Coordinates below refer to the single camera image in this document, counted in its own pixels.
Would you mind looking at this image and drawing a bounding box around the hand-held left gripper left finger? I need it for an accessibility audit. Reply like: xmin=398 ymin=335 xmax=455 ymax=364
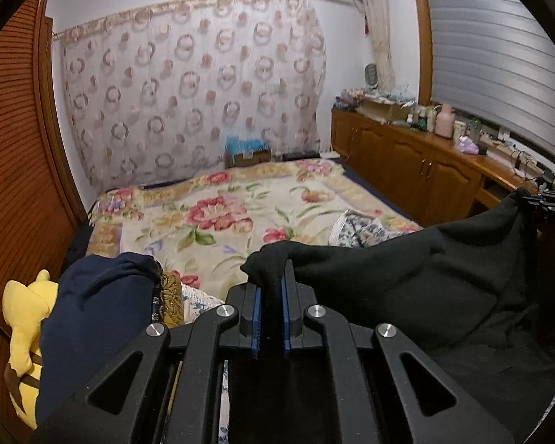
xmin=30 ymin=283 xmax=264 ymax=444

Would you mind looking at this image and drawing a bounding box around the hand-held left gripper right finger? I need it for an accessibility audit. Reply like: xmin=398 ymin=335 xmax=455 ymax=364
xmin=281 ymin=281 xmax=514 ymax=444

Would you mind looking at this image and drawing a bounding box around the black printed t-shirt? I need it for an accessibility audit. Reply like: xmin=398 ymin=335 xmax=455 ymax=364
xmin=226 ymin=189 xmax=555 ymax=444

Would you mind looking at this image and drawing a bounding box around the gold patterned pillow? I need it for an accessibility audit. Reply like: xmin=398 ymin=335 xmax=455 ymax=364
xmin=150 ymin=270 xmax=186 ymax=329

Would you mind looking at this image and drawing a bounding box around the purple tissue pack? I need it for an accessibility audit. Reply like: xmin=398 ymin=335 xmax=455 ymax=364
xmin=454 ymin=136 xmax=481 ymax=155

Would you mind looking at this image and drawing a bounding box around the floral blanket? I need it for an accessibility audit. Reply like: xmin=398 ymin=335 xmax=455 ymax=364
xmin=85 ymin=158 xmax=421 ymax=297

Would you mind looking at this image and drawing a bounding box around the blue floral bedsheet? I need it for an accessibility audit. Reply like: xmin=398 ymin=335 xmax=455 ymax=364
xmin=180 ymin=209 xmax=421 ymax=444

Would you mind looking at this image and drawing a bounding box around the pink thermos jug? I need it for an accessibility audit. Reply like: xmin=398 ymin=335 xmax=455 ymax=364
xmin=435 ymin=103 xmax=456 ymax=138

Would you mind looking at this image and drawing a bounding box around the grey window blind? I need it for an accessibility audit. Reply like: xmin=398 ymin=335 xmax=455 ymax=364
xmin=418 ymin=0 xmax=555 ymax=167

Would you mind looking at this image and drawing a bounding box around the wooden sideboard cabinet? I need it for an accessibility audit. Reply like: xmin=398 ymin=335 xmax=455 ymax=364
xmin=330 ymin=106 xmax=555 ymax=232

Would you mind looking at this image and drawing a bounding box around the navy cloth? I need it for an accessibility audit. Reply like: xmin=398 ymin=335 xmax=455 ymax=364
xmin=34 ymin=252 xmax=165 ymax=426

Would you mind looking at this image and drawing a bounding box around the cardboard box with blue stuffing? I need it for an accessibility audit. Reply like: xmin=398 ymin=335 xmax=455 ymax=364
xmin=224 ymin=134 xmax=273 ymax=168

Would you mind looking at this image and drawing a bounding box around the open cardboard box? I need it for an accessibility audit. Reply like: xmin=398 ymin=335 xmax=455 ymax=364
xmin=356 ymin=99 xmax=410 ymax=123

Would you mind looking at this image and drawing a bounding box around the cream window curtain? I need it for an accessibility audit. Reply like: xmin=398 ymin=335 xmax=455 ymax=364
xmin=354 ymin=0 xmax=396 ymax=91

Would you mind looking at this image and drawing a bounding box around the yellow plush toy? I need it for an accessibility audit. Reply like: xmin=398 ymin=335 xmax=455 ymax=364
xmin=2 ymin=269 xmax=58 ymax=431

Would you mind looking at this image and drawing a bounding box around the circle-patterned sheer curtain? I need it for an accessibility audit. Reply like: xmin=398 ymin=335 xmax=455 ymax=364
xmin=55 ymin=0 xmax=328 ymax=190

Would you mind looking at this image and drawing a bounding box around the wooden louvred wardrobe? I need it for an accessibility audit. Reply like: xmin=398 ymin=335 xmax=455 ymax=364
xmin=0 ymin=0 xmax=86 ymax=444

